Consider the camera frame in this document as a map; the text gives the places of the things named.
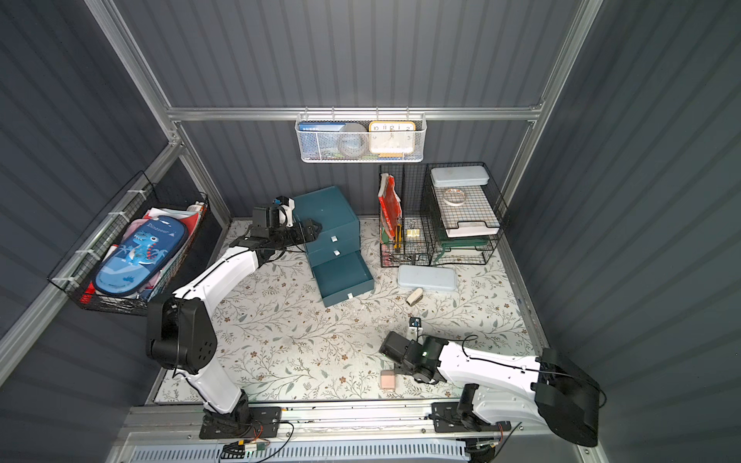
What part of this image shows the teal drawer cabinet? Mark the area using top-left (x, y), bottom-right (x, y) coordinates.
top-left (294, 186), bottom-right (360, 267)

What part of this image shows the teal bottom drawer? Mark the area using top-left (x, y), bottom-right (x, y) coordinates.
top-left (313, 251), bottom-right (374, 308)

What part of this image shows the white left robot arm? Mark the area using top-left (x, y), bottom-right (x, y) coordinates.
top-left (146, 219), bottom-right (322, 422)

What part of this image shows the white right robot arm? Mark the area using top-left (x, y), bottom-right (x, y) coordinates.
top-left (379, 332), bottom-right (605, 448)

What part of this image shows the pink plug three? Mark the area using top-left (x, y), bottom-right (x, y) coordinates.
top-left (379, 370), bottom-right (397, 391)

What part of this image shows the small beige eraser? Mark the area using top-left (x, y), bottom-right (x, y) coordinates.
top-left (406, 289), bottom-right (424, 307)

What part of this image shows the grey pencil box on table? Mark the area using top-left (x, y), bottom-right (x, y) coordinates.
top-left (397, 265), bottom-right (457, 291)

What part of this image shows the floral table mat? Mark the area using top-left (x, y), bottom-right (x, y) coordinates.
top-left (152, 216), bottom-right (551, 403)

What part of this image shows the red book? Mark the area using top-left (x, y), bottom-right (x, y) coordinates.
top-left (377, 173), bottom-right (403, 241)

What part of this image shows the grey tape roll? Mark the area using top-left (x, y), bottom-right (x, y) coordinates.
top-left (337, 123), bottom-right (369, 159)

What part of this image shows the blue dinosaur pencil case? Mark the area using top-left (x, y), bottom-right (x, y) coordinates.
top-left (93, 216), bottom-right (188, 297)

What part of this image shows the yellow alarm clock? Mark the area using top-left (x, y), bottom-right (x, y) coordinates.
top-left (368, 121), bottom-right (417, 156)

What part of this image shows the white checkered notebook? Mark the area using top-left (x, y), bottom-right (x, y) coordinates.
top-left (433, 186), bottom-right (501, 238)

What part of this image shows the clear tape roll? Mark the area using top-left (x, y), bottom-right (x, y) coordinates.
top-left (443, 188), bottom-right (466, 208)

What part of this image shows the grey pencil box on rack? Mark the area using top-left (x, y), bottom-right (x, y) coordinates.
top-left (430, 165), bottom-right (490, 188)

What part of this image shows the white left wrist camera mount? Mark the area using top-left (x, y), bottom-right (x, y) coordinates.
top-left (274, 196), bottom-right (295, 228)

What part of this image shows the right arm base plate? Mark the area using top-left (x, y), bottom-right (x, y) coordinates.
top-left (428, 401), bottom-right (513, 433)

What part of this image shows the white hanging wire basket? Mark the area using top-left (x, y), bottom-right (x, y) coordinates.
top-left (294, 111), bottom-right (428, 164)

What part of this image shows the black wire desk organizer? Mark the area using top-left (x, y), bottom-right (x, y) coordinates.
top-left (378, 162), bottom-right (509, 267)

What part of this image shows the black side wire basket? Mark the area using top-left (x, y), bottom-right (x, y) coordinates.
top-left (48, 174), bottom-right (221, 316)

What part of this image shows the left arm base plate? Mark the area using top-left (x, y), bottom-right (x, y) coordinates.
top-left (199, 407), bottom-right (283, 440)

